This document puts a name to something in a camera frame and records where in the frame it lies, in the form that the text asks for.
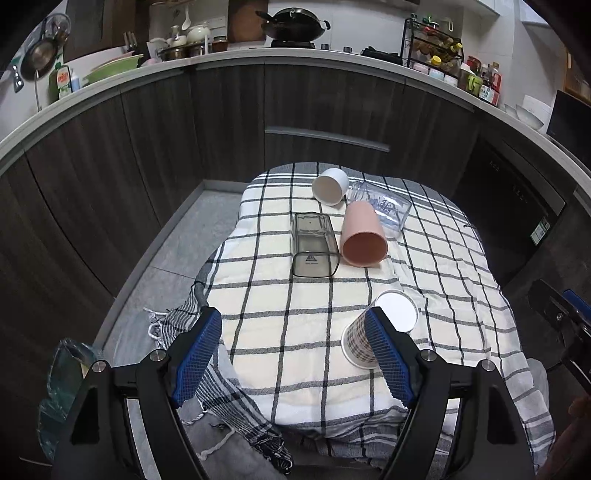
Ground pink cup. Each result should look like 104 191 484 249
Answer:
341 202 389 268

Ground black built-in dishwasher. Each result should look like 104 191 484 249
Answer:
455 134 568 287

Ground black countertop appliance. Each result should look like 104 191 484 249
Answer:
547 90 591 153

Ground grey drawer handle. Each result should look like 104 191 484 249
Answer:
264 126 391 153

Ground green plastic bag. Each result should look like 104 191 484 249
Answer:
39 338 108 467

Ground green dish soap bottle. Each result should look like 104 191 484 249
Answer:
48 62 74 103

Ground stack of white bowls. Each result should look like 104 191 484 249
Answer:
504 95 554 132

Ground green plastic basin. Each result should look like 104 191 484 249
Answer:
83 54 145 86

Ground white ceramic pot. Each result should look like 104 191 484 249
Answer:
186 23 213 46

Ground red label sauce bottle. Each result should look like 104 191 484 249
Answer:
478 62 504 108

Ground black wire spice rack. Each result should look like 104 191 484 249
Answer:
401 15 465 78

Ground black bag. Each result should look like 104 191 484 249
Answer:
360 46 404 65

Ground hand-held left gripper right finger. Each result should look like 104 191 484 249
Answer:
364 306 539 480

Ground hanging steel pan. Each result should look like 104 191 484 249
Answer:
21 14 72 81

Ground black white checkered tablecloth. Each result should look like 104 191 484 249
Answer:
147 161 555 476

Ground plaid paper cup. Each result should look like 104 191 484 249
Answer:
341 310 383 370

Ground brown cutting board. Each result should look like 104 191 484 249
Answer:
228 0 269 44

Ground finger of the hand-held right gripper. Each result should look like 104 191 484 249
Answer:
561 323 591 394
527 278 591 340

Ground steel cooking pot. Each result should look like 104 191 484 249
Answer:
157 44 206 62

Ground clear square plastic cup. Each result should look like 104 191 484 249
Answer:
346 181 413 238

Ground dark wood kitchen cabinets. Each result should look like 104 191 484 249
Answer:
0 62 490 324

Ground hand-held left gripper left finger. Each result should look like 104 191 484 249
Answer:
51 306 223 480

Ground black wok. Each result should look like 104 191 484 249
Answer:
256 7 332 43

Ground grey cloth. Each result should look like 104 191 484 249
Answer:
178 346 296 480

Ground smoky grey square cup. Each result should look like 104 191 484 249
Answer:
290 212 341 278

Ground clear cup with white base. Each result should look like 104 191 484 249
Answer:
373 289 420 334

